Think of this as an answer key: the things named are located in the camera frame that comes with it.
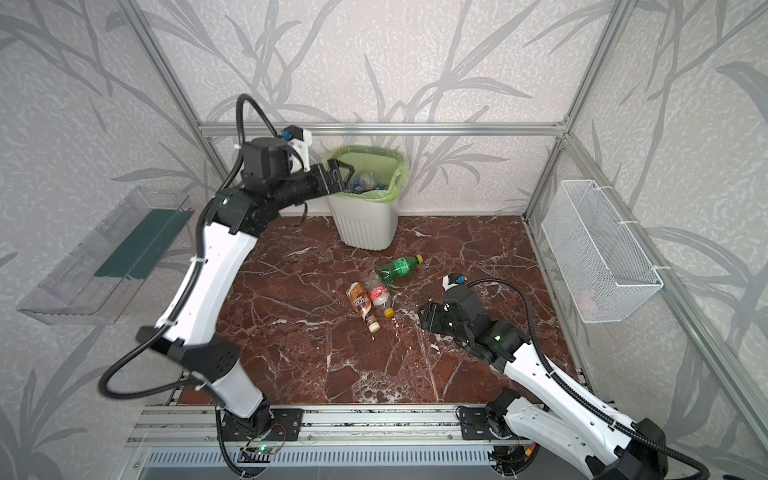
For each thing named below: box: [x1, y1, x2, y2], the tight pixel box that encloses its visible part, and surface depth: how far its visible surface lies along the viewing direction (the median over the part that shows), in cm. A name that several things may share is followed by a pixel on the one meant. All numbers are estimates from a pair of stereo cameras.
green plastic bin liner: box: [322, 144, 409, 203], surface depth 101 cm
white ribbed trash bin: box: [327, 194, 400, 251], surface depth 98 cm
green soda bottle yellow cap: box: [378, 254, 423, 283], surface depth 101 cm
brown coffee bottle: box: [346, 281, 381, 333], surface depth 93 cm
